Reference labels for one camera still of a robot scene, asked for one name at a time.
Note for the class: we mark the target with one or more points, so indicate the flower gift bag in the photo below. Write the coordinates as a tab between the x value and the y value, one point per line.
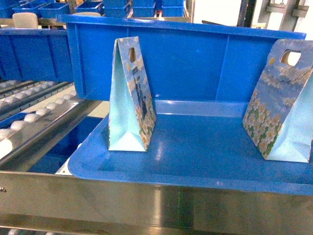
279	116
132	116

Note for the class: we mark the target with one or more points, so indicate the roller conveyor rack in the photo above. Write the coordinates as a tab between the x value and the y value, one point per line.
52	132

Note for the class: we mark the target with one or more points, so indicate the blue bin on conveyor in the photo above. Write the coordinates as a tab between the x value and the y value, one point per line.
35	54

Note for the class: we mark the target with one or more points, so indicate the blue plastic tray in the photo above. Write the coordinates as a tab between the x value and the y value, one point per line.
194	144

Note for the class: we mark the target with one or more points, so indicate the large blue plastic bin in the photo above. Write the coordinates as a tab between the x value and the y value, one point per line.
183	61

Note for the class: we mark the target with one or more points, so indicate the stainless steel shelf edge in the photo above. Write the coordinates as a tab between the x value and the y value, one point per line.
65	204

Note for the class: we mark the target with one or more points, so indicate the beige chair back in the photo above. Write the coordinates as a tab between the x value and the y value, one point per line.
25	20

